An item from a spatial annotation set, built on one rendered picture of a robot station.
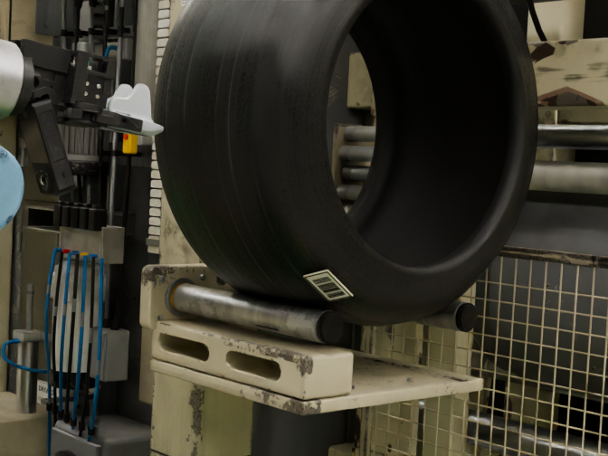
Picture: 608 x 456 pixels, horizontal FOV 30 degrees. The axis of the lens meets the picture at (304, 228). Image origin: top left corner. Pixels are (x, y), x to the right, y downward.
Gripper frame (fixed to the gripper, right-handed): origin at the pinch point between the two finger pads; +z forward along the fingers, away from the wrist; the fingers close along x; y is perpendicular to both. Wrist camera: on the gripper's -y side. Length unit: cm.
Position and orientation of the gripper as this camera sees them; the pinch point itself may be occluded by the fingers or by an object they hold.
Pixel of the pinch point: (152, 133)
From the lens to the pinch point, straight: 142.6
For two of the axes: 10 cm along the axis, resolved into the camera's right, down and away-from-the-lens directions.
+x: -6.6, -0.7, 7.4
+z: 7.3, 1.2, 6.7
